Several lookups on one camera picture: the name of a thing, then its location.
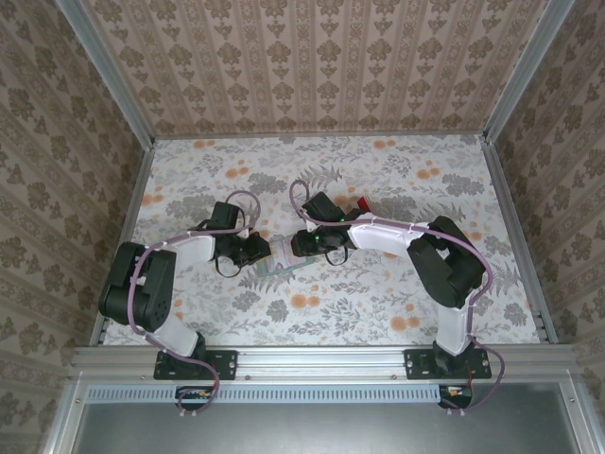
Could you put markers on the green leather card holder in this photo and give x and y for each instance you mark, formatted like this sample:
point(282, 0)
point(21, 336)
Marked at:
point(283, 267)

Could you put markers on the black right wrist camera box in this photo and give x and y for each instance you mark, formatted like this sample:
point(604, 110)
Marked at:
point(323, 206)

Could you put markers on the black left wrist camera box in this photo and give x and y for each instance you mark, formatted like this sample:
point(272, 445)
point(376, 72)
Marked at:
point(225, 215)

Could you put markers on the red card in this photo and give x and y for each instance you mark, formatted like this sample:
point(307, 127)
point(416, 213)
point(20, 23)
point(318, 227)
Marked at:
point(365, 203)

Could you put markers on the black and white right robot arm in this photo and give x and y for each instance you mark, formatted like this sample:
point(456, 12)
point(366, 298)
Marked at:
point(444, 269)

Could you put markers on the thin aluminium frame rail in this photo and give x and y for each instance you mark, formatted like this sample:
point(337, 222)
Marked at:
point(321, 137)

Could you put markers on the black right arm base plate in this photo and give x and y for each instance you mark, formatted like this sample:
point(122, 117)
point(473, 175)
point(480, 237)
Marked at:
point(416, 364)

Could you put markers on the wide aluminium extrusion beam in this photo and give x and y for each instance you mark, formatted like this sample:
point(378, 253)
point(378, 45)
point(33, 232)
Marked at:
point(321, 361)

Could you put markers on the aluminium frame post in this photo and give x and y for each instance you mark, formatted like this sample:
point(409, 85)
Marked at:
point(108, 75)
point(524, 71)

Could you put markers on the grey sheet metal panel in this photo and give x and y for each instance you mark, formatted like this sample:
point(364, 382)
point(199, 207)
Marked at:
point(321, 430)

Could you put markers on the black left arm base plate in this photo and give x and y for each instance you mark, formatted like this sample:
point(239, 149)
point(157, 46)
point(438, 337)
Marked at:
point(227, 364)

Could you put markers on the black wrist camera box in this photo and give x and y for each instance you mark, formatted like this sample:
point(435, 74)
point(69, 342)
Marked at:
point(323, 206)
point(225, 215)

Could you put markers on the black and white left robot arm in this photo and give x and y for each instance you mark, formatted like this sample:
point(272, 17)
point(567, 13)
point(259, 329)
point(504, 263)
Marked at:
point(137, 288)

